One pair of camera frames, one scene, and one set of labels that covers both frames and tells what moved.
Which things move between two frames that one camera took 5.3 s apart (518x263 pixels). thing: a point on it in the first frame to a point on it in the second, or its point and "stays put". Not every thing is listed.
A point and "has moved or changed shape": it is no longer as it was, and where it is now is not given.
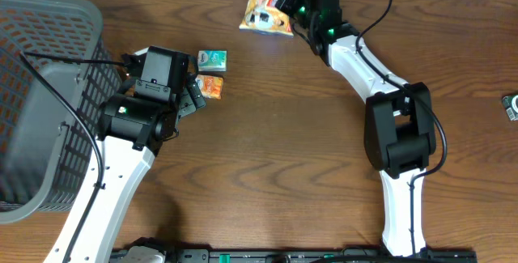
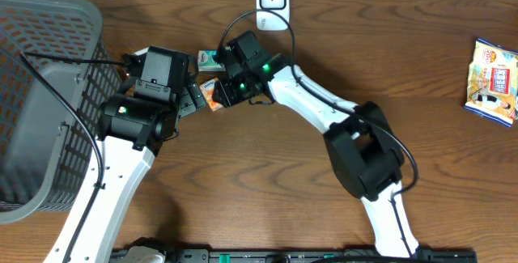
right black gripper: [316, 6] to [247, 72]
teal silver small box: [212, 60] stays put
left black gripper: [193, 97] stays put
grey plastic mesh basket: [56, 69] stays put
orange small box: [211, 86] has moved or changed shape
